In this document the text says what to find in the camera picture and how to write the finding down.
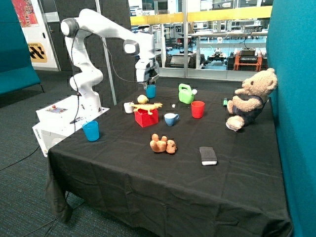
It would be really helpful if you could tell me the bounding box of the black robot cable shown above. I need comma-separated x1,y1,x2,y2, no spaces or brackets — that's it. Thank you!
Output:
70,28,149,135

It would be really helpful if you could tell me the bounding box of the white cup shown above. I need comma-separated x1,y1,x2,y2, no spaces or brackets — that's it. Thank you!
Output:
123,102,134,114

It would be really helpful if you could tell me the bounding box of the blue cup at back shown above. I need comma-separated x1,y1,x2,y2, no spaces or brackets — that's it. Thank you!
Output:
146,84,156,99

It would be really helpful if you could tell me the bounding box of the teal partition wall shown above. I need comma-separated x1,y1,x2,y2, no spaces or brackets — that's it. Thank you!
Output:
267,0,316,237

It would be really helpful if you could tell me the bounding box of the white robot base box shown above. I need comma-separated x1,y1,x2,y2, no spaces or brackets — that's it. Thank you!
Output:
33,95,109,157

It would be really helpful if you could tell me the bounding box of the red square pot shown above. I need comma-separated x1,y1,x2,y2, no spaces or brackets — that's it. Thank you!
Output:
134,109,158,127

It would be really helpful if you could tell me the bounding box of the small orange teddy bear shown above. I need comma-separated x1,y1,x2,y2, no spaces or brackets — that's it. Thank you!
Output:
150,133,177,154

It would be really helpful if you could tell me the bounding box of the yellow tennis ball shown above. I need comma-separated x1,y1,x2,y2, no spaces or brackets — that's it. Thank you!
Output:
137,95,149,104

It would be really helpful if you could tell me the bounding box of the blue cup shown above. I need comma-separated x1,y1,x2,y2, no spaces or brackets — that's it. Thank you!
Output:
146,84,156,99
82,120,99,142

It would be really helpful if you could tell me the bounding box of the large beige teddy bear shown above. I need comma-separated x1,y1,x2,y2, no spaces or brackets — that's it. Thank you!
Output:
226,68,277,131

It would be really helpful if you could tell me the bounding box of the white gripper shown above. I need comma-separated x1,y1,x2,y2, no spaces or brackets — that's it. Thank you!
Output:
135,59,159,89

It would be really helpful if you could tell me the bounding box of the yellow toy lizard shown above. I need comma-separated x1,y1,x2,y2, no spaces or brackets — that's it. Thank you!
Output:
129,102,163,115

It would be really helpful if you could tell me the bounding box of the red plastic cup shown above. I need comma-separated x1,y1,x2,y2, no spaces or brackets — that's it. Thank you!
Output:
191,101,205,119

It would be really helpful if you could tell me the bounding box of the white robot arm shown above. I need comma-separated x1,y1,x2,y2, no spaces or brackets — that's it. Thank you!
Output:
61,9,159,113

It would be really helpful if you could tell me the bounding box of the black tablecloth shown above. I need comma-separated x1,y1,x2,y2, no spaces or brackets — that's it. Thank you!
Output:
45,87,293,237

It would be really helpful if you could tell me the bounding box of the blue mug with handle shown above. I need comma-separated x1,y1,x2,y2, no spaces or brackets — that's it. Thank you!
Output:
164,113,179,126

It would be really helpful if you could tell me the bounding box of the black white board eraser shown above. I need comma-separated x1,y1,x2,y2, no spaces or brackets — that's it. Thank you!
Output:
199,147,217,166

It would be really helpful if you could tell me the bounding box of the blue cup at front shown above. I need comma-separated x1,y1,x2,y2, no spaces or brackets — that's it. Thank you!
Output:
82,120,99,142

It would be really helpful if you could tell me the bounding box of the teal sofa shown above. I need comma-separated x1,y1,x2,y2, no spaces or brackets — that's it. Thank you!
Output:
0,0,41,95

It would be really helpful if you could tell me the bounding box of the green watering can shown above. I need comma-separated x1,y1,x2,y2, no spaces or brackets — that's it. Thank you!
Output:
178,83,198,104

